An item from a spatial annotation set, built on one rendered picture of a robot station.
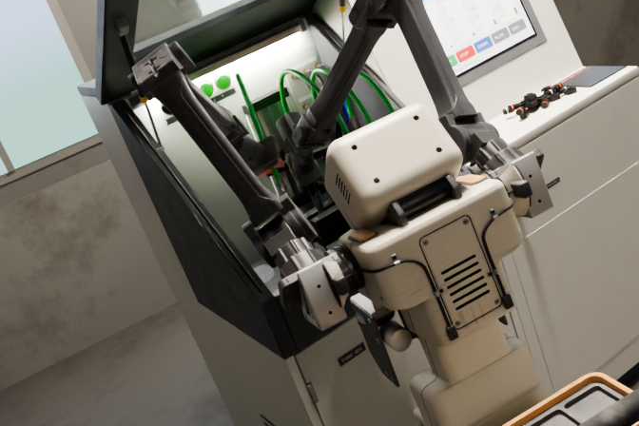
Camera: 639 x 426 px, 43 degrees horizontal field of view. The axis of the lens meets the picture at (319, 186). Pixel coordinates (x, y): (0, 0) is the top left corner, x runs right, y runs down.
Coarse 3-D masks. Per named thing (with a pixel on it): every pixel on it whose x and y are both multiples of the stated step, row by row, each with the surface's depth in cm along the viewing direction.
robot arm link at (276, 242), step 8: (280, 216) 148; (264, 224) 149; (272, 224) 148; (280, 224) 147; (264, 232) 147; (272, 232) 147; (280, 232) 145; (288, 232) 144; (264, 240) 147; (272, 240) 145; (280, 240) 144; (288, 240) 144; (272, 248) 144; (272, 256) 144
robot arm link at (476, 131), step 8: (472, 128) 157; (480, 128) 159; (472, 136) 155; (480, 136) 154; (488, 136) 156; (496, 136) 157; (472, 144) 155; (480, 144) 154; (472, 152) 156; (472, 160) 156
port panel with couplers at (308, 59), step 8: (312, 48) 253; (296, 56) 251; (304, 56) 252; (312, 56) 254; (288, 64) 250; (296, 64) 251; (304, 64) 253; (312, 64) 254; (320, 64) 252; (304, 72) 252; (288, 80) 251; (296, 80) 252; (296, 88) 252; (304, 88) 254; (320, 88) 256; (296, 96) 252; (304, 96) 254; (296, 104) 253; (304, 104) 254; (304, 112) 255
